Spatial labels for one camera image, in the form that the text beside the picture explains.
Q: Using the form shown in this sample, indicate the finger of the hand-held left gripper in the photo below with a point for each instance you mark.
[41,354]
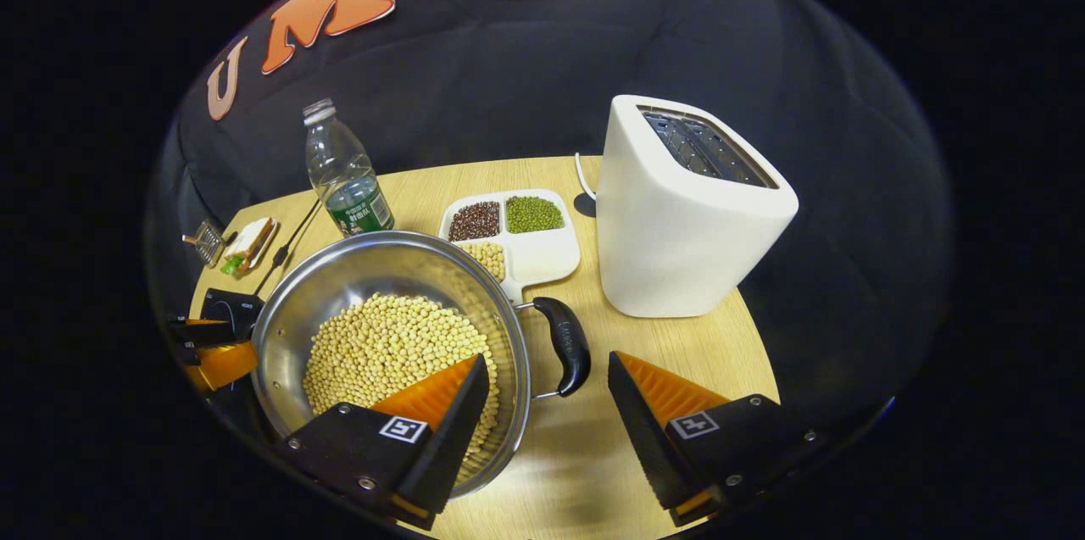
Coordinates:
[212,332]
[225,364]

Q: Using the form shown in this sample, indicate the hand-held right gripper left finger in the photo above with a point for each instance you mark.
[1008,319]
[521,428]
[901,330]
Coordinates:
[453,438]

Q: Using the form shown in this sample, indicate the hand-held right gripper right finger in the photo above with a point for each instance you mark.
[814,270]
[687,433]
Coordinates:
[640,438]

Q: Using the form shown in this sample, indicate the large soybean pile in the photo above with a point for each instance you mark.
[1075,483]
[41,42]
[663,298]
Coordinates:
[381,345]

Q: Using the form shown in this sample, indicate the stainless steel pot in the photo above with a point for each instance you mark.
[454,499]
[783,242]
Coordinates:
[364,269]

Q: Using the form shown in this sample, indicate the sandwich with lettuce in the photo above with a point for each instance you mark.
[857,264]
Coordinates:
[250,239]

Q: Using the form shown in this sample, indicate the small white plate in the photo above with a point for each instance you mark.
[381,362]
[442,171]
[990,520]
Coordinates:
[275,247]

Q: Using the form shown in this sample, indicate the white toaster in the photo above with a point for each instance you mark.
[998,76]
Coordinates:
[678,243]

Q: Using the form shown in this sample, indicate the white divided tray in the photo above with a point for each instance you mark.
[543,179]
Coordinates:
[542,256]

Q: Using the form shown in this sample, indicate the clear plastic water bottle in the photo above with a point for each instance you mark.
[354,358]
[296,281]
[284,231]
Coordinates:
[343,167]

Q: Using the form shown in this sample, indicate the red bean pile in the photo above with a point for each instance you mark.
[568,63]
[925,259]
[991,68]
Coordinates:
[475,221]

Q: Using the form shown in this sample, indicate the green mung bean pile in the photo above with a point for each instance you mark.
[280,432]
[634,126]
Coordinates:
[534,214]

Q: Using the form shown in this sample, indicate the black backdrop cloth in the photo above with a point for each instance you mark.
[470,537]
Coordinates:
[509,82]

